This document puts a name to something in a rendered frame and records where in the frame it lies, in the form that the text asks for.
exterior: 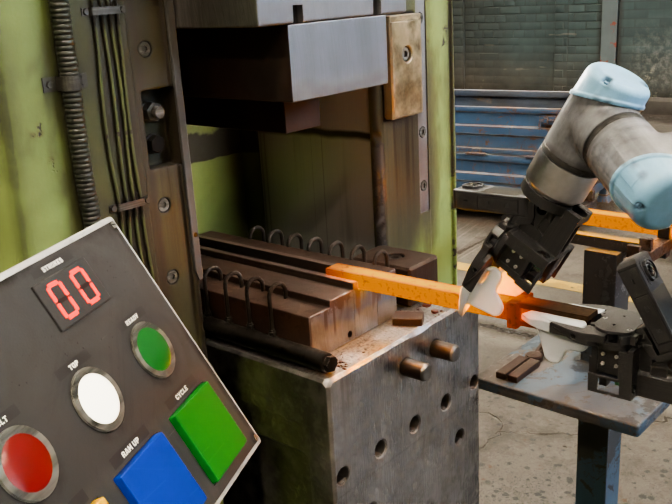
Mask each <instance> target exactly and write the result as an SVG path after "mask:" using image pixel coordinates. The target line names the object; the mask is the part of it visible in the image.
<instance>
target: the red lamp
mask: <svg viewBox="0 0 672 504"><path fill-rule="evenodd" d="M2 466H3V469H4V472H5V474H6V476H7V478H8V479H9V480H10V482H11V483H12V484H13V485H14V486H15V487H17V488H18V489H20V490H22V491H24V492H29V493H34V492H38V491H41V490H42V489H44V488H45V487H46V486H47V485H48V483H49V481H50V479H51V476H52V471H53V470H52V460H51V457H50V454H49V452H48V450H47V448H46V447H45V445H44V444H43V443H42V442H41V441H40V440H39V439H37V438H36V437H34V436H32V435H30V434H26V433H19V434H15V435H13V436H12V437H10V438H9V439H8V440H7V441H6V443H5V445H4V447H3V450H2Z"/></svg>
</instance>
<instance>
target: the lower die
mask: <svg viewBox="0 0 672 504"><path fill-rule="evenodd" d="M199 237H201V238H205V239H210V240H215V241H219V242H224V243H229V244H233V245H238V246H242V247H247V248H252V249H256V250H261V251H266V252H270V253H275V254H279V255H284V256H289V257H293V258H298V259H302V260H307V261H312V262H316V263H321V264H326V265H330V266H332V265H334V264H337V263H341V264H347V265H352V266H357V267H362V268H368V269H373V270H378V271H384V272H389V273H394V274H395V268H390V267H385V266H380V265H372V264H371V263H366V262H361V261H356V260H349V259H346V258H341V257H337V256H332V255H327V254H322V253H317V252H312V251H306V250H303V249H298V248H293V247H286V246H283V245H278V244H274V243H267V242H264V241H259V240H254V239H248V238H244V237H240V236H235V235H230V234H225V233H220V232H215V231H208V232H205V233H202V234H199ZM200 252H201V261H202V267H203V274H204V271H205V270H206V269H207V268H208V267H210V266H218V267H219V268H220V269H221V270H222V274H223V279H222V280H221V281H219V276H218V272H217V271H216V270H212V271H210V272H209V273H208V275H207V288H208V298H209V307H210V310H211V312H212V316H213V317H214V318H217V319H220V320H224V321H225V316H226V311H225V302H224V292H223V281H224V278H225V276H226V275H227V274H228V273H229V272H231V271H238V272H240V273H241V274H242V276H243V282H244V286H243V287H242V288H240V286H239V278H238V276H237V275H233V276H231V277H230V278H229V280H228V283H227V288H228V298H229V308H230V316H231V317H232V322H233V323H234V324H237V325H240V326H244V327H246V324H247V313H246V303H245V285H246V283H247V281H248V280H249V279H250V278H251V277H253V276H260V277H261V278H262V279H263V280H264V283H265V291H263V292H261V285H260V282H259V281H257V280H256V281H253V282H252V283H251V285H250V287H249V297H250V308H251V319H252V323H253V324H254V329H255V330H257V331H259V332H262V333H265V334H268V331H269V329H270V326H269V314H268V303H267V293H268V290H269V288H270V286H271V285H272V284H273V283H275V282H278V281H281V282H283V283H284V284H285V285H286V287H287V291H288V298H286V299H284V297H283V289H282V287H281V286H277V287H276V288H275V289H274V290H273V292H272V308H273V320H274V329H275V330H276V334H277V336H278V337H280V338H283V339H287V340H290V341H293V342H295V343H299V344H303V345H307V346H310V347H313V348H316V349H320V350H323V351H326V352H330V351H332V350H334V349H336V348H338V347H339V346H341V345H343V344H345V343H347V342H349V341H351V340H352V339H354V338H355V337H358V336H359V335H361V334H363V333H365V332H367V331H369V330H371V329H372V328H374V327H376V326H378V325H380V324H382V323H384V322H385V321H387V320H389V319H391V318H393V316H394V313H395V311H397V302H396V297H395V296H391V295H386V294H381V293H376V292H372V291H367V290H362V289H359V290H358V284H357V281H354V280H349V279H345V278H340V277H336V276H332V275H327V274H323V273H318V272H314V271H309V270H305V269H301V268H296V267H292V266H287V265H283V264H278V263H274V262H270V261H265V260H261V259H256V258H252V257H247V256H243V255H239V254H234V253H230V252H225V251H221V250H216V249H212V248H208V247H203V246H200ZM349 331H352V336H351V337H350V338H348V332H349Z"/></svg>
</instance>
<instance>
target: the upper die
mask: <svg viewBox="0 0 672 504"><path fill-rule="evenodd" d="M176 33H177V43H178V52H179V53H178V55H179V61H180V70H181V79H182V88H183V96H185V97H202V98H219V99H236V100H254V101H271V102H288V103H295V102H300V101H305V100H310V99H314V98H319V97H324V96H329V95H334V94H339V93H344V92H349V91H354V90H359V89H364V88H369V87H374V86H379V85H384V84H388V63H387V35H386V15H372V16H365V17H355V18H346V19H336V20H326V21H316V22H307V23H292V24H287V25H277V26H268V27H255V28H204V29H176Z"/></svg>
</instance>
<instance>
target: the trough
mask: <svg viewBox="0 0 672 504"><path fill-rule="evenodd" d="M199 243H200V246H203V247H208V248H212V249H216V250H221V251H225V252H230V253H234V254H239V255H243V256H247V257H252V258H256V259H261V260H265V261H270V262H274V263H278V264H283V265H287V266H292V267H296V268H301V269H305V270H309V271H314V272H318V273H323V274H326V268H327V267H330V265H326V264H321V263H316V262H312V261H307V260H302V259H298V258H293V257H289V256H284V255H279V254H275V253H270V252H266V251H261V250H256V249H252V248H247V247H242V246H238V245H233V244H229V243H224V242H219V241H215V240H210V239H205V238H201V237H199Z"/></svg>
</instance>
